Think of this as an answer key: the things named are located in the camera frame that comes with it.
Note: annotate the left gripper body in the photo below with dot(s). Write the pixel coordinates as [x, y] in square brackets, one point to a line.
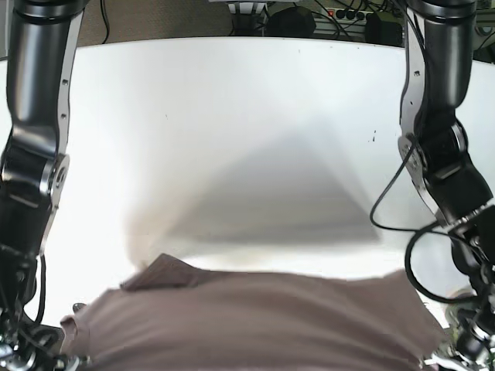
[470, 343]

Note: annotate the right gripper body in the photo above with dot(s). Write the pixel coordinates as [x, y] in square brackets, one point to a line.
[39, 348]

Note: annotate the dusty pink T-shirt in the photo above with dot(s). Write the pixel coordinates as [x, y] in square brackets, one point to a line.
[173, 316]

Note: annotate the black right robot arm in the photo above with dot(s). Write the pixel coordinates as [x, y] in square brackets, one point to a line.
[34, 167]

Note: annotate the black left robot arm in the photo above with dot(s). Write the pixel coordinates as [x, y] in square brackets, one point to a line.
[434, 149]

